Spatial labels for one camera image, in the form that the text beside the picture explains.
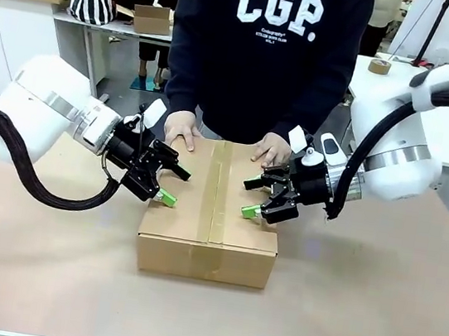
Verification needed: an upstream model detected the person's right hand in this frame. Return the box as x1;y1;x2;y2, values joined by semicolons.
160;108;208;155

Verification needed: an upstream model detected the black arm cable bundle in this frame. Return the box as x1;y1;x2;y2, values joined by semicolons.
0;96;141;219
323;58;449;238

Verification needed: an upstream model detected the brown packing tape roll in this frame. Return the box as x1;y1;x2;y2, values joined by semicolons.
367;57;394;78

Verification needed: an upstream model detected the small open cardboard box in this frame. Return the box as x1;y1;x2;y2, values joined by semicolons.
130;2;176;40

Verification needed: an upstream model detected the white background table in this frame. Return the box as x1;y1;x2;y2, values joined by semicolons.
44;10;174;94

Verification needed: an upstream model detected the person's left hand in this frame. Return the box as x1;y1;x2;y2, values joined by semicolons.
249;129;296;173

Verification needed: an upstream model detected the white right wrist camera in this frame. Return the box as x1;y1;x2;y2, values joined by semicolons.
283;123;330;170

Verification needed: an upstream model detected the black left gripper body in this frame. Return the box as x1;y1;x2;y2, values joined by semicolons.
97;120;171;205

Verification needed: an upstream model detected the white low cabinet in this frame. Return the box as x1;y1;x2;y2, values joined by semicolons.
0;0;115;112

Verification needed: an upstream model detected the brown packing tape strip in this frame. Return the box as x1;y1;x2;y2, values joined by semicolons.
186;137;240;282

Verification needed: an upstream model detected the background person in cream top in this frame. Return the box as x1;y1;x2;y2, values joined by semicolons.
363;0;404;61

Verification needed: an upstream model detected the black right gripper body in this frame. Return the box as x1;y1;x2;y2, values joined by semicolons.
284;164;340;213

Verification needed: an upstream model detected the large brown cardboard box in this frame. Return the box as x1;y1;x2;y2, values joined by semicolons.
131;128;294;292

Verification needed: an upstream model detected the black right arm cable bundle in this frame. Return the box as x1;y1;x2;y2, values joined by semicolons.
323;58;449;238

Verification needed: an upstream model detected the person's right forearm navy sleeve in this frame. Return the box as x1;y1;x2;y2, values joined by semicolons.
160;34;212;118

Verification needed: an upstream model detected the black tripod stand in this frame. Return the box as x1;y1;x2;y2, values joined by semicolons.
414;0;449;70

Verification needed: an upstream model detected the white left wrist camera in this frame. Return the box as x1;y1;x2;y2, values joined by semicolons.
123;94;169;137

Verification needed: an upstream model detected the person's left forearm navy sleeve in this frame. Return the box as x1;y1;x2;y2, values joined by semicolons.
290;78;352;151

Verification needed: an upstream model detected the person torso in navy sweatshirt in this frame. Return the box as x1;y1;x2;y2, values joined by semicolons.
157;0;375;160

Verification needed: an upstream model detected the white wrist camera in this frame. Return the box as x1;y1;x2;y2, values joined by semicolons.
123;94;169;137
283;123;330;170

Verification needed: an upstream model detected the black left arm cable bundle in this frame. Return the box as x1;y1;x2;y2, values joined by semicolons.
0;96;141;219

